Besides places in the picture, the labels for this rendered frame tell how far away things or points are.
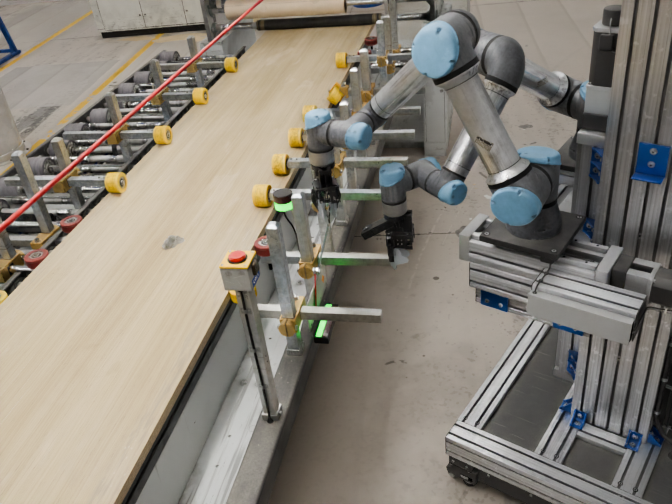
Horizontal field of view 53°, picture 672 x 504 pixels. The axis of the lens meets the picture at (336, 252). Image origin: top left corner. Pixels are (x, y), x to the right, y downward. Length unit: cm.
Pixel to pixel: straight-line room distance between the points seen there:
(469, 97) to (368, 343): 172
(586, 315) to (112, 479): 119
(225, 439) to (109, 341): 42
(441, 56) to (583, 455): 143
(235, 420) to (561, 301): 97
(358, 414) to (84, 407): 133
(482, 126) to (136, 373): 107
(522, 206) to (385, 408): 138
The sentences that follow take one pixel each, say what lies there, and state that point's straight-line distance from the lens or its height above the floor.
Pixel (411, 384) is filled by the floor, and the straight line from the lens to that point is 291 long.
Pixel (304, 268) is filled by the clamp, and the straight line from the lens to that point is 212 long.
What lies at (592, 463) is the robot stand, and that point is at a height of 21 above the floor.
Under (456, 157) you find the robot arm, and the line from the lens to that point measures 192.
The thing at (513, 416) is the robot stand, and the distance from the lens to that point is 252.
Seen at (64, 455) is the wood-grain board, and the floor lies 90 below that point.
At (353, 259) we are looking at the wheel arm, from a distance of 215.
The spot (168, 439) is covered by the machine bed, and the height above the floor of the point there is 80.
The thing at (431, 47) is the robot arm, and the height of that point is 159.
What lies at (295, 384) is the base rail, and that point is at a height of 70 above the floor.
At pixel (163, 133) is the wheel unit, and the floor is 96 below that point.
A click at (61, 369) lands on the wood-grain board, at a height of 90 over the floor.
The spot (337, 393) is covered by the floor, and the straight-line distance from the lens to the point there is 291.
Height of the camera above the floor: 206
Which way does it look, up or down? 33 degrees down
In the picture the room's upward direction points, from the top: 7 degrees counter-clockwise
